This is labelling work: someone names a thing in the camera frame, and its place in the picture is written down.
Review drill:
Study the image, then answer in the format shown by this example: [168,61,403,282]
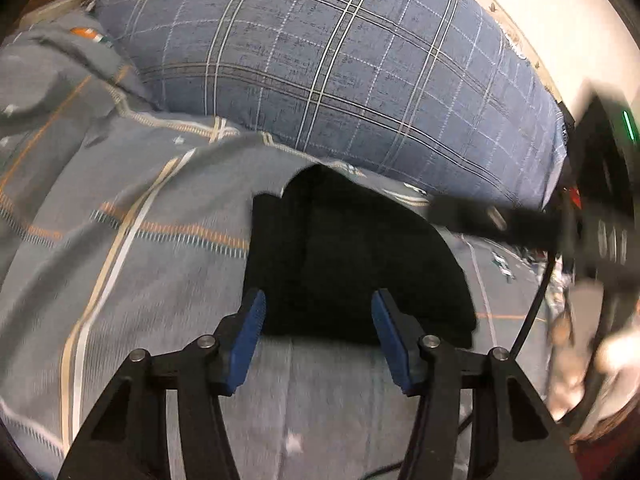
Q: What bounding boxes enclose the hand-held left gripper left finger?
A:
[57,287,267,480]

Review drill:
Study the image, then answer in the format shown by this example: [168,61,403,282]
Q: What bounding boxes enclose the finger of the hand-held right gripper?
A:
[429,197,568,253]

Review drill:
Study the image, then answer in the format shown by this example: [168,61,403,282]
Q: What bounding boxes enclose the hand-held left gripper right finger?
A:
[371,287,583,480]

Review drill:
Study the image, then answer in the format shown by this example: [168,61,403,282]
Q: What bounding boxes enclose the black pants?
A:
[242,164,478,350]

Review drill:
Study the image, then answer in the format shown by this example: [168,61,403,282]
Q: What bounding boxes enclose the grey star print bedsheet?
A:
[0,25,556,480]

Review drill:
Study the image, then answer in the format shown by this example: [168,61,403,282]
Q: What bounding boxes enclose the blue plaid pillow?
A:
[80,0,571,211]

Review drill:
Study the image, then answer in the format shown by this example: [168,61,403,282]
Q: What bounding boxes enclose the black cable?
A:
[510,250,557,358]

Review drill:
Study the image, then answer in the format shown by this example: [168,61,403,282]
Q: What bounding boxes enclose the wooden bed rail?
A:
[20,0,83,26]

